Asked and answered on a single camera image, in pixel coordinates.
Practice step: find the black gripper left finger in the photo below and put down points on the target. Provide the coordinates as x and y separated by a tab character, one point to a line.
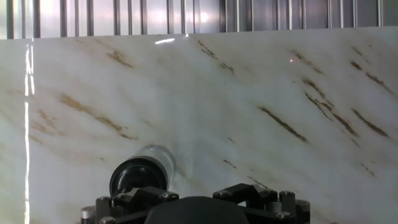
146	196

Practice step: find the marble pattern board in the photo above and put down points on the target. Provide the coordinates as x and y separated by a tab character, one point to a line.
217	109

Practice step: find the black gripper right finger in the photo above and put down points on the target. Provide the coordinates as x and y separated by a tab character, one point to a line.
258	194

